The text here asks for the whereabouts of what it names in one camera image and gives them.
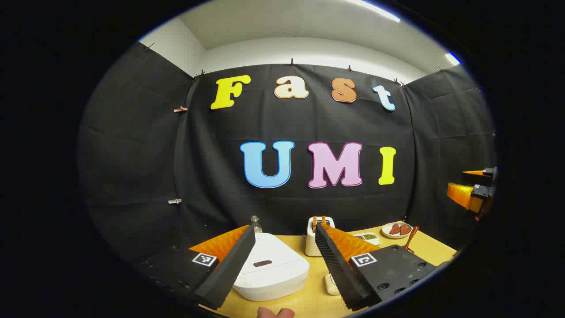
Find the white divided bean dish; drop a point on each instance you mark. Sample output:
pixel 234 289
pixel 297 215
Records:
pixel 370 238

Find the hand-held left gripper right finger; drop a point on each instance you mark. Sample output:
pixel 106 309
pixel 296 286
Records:
pixel 337 269

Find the red meat piece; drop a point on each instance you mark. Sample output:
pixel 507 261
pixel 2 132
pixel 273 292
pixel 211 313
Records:
pixel 394 229
pixel 405 229

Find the white toaster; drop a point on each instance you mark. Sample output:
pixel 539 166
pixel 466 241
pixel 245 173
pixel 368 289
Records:
pixel 310 243

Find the copper backdrop clip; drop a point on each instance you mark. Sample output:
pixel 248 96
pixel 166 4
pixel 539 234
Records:
pixel 180 109

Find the long ceiling light strip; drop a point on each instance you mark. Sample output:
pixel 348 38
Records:
pixel 377 11

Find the white round plate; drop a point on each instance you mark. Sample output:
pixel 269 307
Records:
pixel 396 236

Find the small clear glass bottle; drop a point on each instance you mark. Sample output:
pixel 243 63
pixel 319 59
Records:
pixel 256 226

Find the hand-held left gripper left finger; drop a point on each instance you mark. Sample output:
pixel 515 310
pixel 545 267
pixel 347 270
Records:
pixel 229 269

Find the brown wooden spoon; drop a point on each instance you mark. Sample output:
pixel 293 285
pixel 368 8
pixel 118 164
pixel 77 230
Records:
pixel 411 238

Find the short ceiling light strip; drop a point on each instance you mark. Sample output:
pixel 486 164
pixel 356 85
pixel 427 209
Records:
pixel 452 58

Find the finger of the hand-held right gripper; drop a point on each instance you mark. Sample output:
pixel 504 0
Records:
pixel 479 176
pixel 463 194

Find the white rice cooker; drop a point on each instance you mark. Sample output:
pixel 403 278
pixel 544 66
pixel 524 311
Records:
pixel 273 274

